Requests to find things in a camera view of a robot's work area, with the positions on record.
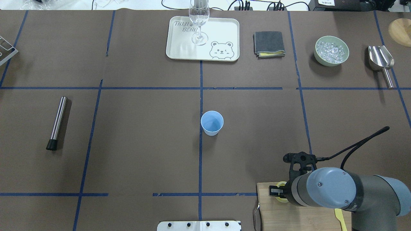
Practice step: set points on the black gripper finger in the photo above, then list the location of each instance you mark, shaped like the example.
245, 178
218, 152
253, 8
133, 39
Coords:
274, 188
277, 194

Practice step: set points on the steel muddler black tip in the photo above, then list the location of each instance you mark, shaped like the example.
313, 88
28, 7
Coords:
53, 141

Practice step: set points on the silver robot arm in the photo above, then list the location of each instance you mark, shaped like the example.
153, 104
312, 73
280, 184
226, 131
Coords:
375, 201

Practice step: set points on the light blue paper cup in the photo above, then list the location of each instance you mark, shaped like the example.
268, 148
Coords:
212, 122

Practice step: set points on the bamboo cutting board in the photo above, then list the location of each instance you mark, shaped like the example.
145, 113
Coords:
277, 215

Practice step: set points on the yellow knife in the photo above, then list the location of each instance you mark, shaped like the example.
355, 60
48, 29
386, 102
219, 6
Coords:
339, 216

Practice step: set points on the grey yellow folded cloth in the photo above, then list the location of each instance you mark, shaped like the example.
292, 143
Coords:
268, 44

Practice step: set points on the green bowl of ice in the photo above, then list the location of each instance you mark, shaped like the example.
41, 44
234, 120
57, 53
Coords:
331, 51

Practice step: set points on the cream bear tray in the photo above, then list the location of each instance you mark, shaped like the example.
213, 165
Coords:
219, 40

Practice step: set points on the steel ice scoop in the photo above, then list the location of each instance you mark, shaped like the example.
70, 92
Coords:
381, 60

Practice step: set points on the clear wine glass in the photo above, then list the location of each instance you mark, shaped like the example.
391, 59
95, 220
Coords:
199, 13

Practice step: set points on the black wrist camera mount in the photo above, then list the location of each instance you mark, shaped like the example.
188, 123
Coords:
300, 163

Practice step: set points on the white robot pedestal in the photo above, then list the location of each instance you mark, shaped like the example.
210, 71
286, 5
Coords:
217, 225

